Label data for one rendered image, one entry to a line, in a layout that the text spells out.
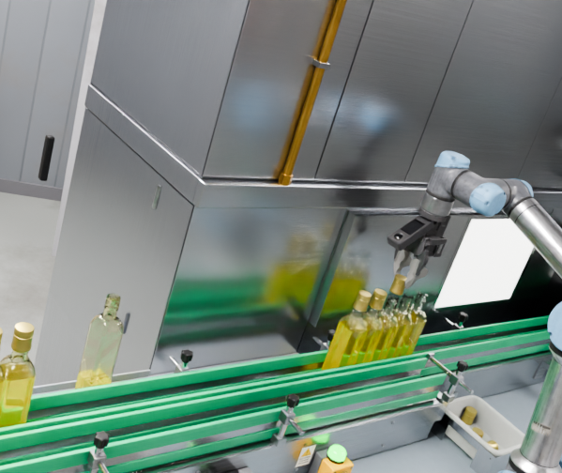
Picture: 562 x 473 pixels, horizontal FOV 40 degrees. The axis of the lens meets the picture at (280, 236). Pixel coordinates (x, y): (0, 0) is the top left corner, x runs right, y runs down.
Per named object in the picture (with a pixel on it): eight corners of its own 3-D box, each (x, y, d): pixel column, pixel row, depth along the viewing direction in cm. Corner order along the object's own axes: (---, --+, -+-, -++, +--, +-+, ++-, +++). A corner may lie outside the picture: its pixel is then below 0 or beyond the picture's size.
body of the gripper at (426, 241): (439, 259, 198) (457, 218, 194) (417, 261, 193) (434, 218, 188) (419, 245, 203) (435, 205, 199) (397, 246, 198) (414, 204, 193)
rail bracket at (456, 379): (423, 375, 221) (439, 339, 217) (465, 412, 210) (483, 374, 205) (416, 376, 219) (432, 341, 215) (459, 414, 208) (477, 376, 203)
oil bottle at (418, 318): (389, 365, 222) (416, 302, 214) (403, 376, 218) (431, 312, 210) (376, 368, 219) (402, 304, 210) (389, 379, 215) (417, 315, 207)
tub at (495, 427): (464, 416, 233) (476, 392, 230) (522, 465, 218) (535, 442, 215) (427, 426, 222) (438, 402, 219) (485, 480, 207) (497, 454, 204)
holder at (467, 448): (451, 406, 237) (461, 386, 234) (521, 466, 218) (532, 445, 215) (414, 416, 226) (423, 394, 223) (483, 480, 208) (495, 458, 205)
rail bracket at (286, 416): (281, 438, 178) (297, 391, 173) (298, 459, 173) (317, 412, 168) (266, 441, 175) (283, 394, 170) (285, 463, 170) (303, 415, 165)
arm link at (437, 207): (440, 202, 187) (417, 188, 192) (433, 219, 188) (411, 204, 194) (460, 202, 191) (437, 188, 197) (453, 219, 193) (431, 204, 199)
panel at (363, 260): (504, 297, 267) (544, 209, 254) (510, 302, 265) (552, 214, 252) (309, 321, 210) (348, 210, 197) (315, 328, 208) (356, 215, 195)
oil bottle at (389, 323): (362, 371, 215) (387, 306, 207) (375, 383, 211) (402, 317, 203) (347, 373, 211) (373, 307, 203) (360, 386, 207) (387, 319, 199)
